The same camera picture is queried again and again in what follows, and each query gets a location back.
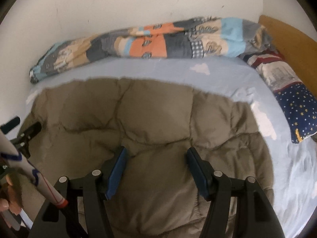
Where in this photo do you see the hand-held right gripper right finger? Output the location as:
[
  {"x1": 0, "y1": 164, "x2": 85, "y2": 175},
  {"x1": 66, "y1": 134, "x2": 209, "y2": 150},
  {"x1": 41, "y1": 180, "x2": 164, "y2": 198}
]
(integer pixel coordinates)
[{"x1": 186, "y1": 147, "x2": 284, "y2": 238}]

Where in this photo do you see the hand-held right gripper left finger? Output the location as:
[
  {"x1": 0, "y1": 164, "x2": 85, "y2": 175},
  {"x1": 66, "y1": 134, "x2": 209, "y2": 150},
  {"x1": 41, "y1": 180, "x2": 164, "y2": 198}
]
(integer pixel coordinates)
[{"x1": 28, "y1": 146, "x2": 129, "y2": 238}]

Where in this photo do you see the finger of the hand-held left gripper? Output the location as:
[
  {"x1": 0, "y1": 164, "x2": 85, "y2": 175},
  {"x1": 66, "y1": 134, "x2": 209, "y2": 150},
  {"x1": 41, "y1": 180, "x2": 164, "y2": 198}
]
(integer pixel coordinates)
[
  {"x1": 11, "y1": 122, "x2": 42, "y2": 158},
  {"x1": 1, "y1": 116, "x2": 21, "y2": 133}
]

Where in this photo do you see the olive puffer jacket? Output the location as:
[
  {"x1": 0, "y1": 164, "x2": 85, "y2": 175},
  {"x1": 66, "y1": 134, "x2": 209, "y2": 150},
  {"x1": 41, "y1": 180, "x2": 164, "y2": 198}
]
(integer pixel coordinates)
[{"x1": 21, "y1": 77, "x2": 274, "y2": 238}]

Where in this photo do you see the person's left hand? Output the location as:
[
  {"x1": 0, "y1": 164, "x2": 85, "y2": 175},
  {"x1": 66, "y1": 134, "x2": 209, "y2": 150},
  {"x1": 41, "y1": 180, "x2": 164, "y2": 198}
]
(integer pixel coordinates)
[{"x1": 0, "y1": 172, "x2": 24, "y2": 215}]

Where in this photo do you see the light blue bed sheet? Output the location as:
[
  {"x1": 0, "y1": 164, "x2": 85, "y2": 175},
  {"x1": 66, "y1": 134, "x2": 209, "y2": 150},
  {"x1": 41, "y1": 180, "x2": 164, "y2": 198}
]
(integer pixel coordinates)
[{"x1": 25, "y1": 57, "x2": 317, "y2": 237}]

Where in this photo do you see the navy star print pillow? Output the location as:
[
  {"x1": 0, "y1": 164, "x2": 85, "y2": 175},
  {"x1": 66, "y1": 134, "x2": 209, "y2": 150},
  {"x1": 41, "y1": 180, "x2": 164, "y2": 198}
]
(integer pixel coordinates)
[{"x1": 239, "y1": 50, "x2": 317, "y2": 144}]

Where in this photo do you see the patterned patchwork quilt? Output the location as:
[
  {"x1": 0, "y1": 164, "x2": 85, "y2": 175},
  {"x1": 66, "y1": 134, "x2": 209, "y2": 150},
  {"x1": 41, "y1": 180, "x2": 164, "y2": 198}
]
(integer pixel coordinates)
[{"x1": 30, "y1": 17, "x2": 273, "y2": 84}]

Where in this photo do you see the wooden headboard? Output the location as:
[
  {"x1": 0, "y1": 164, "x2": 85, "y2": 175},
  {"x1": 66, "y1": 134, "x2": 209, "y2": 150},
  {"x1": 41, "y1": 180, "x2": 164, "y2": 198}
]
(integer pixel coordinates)
[{"x1": 258, "y1": 15, "x2": 317, "y2": 80}]

